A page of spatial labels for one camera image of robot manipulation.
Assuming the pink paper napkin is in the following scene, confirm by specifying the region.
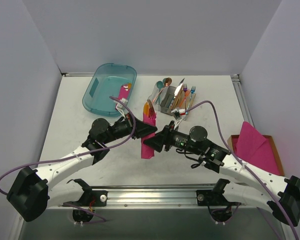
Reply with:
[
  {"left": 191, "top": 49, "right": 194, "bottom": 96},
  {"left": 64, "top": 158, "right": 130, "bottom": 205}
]
[{"left": 140, "top": 113, "right": 157, "bottom": 160}]

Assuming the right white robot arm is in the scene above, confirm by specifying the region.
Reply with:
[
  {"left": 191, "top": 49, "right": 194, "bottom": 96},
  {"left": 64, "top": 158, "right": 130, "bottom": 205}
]
[{"left": 144, "top": 121, "right": 300, "bottom": 227}]

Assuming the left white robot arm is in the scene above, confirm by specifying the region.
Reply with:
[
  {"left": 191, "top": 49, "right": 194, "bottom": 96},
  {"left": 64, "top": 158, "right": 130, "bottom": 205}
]
[{"left": 6, "top": 114, "right": 157, "bottom": 222}]

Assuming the brown napkin tray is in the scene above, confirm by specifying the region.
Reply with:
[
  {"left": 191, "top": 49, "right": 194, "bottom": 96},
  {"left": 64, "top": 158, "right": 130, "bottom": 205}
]
[{"left": 227, "top": 134, "right": 285, "bottom": 176}]

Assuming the rolled pink napkin bundle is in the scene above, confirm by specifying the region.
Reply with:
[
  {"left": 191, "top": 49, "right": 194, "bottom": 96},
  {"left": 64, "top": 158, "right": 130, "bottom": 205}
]
[{"left": 117, "top": 83, "right": 132, "bottom": 101}]

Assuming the pink napkin stack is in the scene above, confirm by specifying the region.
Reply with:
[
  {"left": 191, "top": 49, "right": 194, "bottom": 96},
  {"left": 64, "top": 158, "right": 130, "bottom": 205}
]
[{"left": 231, "top": 121, "right": 284, "bottom": 176}]

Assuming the clear acrylic utensil organizer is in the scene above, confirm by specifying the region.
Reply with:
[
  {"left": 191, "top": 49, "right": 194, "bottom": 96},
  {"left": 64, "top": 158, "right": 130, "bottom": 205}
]
[{"left": 153, "top": 85, "right": 196, "bottom": 116}]

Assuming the teal spoon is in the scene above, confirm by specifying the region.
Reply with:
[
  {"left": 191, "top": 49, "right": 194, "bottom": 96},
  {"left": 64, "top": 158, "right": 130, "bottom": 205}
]
[{"left": 153, "top": 81, "right": 164, "bottom": 103}]

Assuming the teal plastic bin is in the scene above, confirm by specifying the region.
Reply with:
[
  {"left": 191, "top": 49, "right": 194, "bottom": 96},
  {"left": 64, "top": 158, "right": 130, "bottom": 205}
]
[{"left": 82, "top": 63, "right": 137, "bottom": 118}]

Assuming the silver knife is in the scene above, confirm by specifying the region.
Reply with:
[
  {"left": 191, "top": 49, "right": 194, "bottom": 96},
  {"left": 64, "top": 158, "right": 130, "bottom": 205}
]
[{"left": 170, "top": 78, "right": 185, "bottom": 110}]

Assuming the copper spoon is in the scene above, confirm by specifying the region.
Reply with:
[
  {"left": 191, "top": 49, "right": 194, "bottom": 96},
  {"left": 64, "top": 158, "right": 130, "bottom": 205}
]
[{"left": 148, "top": 77, "right": 172, "bottom": 104}]

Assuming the orange fork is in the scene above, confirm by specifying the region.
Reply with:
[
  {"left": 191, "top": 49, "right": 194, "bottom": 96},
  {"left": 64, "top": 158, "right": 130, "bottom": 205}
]
[{"left": 180, "top": 89, "right": 191, "bottom": 107}]

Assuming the purple fork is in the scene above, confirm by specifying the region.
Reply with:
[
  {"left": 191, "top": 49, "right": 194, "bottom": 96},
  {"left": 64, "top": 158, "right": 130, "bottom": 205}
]
[{"left": 180, "top": 83, "right": 188, "bottom": 105}]

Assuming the blue iridescent fork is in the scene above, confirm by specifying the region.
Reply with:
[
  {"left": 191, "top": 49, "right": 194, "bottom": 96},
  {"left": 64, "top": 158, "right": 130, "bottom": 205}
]
[{"left": 187, "top": 86, "right": 196, "bottom": 109}]

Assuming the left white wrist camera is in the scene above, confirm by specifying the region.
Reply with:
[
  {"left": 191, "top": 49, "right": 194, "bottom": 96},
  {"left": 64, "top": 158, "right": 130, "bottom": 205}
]
[{"left": 115, "top": 98, "right": 128, "bottom": 118}]

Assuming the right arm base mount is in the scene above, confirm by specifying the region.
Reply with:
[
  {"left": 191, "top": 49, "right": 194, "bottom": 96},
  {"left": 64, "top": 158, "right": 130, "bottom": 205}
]
[{"left": 195, "top": 188, "right": 241, "bottom": 207}]

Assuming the aluminium frame rail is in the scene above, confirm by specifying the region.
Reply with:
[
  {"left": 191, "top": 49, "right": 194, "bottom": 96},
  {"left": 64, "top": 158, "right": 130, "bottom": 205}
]
[{"left": 17, "top": 184, "right": 287, "bottom": 211}]

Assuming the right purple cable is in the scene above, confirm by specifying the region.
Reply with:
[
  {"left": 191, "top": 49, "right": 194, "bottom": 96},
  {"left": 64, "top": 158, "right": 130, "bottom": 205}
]
[{"left": 186, "top": 99, "right": 300, "bottom": 240}]

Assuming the purple cable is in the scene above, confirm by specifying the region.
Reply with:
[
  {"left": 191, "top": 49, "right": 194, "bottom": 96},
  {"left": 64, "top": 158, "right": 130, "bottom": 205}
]
[
  {"left": 0, "top": 96, "right": 137, "bottom": 223},
  {"left": 186, "top": 99, "right": 300, "bottom": 240}
]

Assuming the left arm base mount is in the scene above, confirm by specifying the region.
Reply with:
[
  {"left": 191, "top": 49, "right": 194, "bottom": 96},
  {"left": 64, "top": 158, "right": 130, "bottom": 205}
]
[{"left": 62, "top": 189, "right": 108, "bottom": 207}]

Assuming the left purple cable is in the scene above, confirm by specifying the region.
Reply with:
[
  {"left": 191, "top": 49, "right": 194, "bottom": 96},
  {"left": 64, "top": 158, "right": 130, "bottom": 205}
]
[{"left": 0, "top": 96, "right": 137, "bottom": 223}]

